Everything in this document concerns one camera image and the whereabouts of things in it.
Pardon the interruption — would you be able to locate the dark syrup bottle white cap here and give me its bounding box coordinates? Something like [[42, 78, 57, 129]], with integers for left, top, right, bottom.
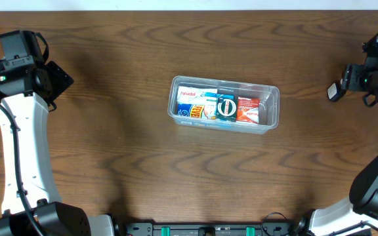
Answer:
[[327, 82, 346, 102]]

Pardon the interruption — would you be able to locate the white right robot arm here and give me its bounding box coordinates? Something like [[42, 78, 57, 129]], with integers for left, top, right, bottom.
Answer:
[[299, 58, 378, 235]]

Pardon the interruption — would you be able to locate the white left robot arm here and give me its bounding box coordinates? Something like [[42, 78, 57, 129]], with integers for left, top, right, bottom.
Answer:
[[0, 56, 115, 235]]

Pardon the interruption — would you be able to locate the dark green medicine box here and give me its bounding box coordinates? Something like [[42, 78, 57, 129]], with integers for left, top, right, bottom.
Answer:
[[216, 94, 238, 122]]

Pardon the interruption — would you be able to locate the clear plastic container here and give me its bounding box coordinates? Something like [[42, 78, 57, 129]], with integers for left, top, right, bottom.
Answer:
[[168, 75, 280, 134]]

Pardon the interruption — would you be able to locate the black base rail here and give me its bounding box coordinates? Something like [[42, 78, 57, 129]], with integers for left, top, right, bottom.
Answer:
[[114, 221, 314, 236]]

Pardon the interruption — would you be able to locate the red Panadol box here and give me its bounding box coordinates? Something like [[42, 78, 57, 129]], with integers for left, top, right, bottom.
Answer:
[[236, 96, 260, 125]]

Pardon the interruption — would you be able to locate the white blue Panadol box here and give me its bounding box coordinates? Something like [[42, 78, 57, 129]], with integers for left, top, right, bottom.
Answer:
[[177, 86, 218, 104]]

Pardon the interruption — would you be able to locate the blue Kool Fever box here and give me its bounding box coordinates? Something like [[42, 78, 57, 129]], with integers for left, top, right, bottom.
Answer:
[[177, 96, 217, 119]]

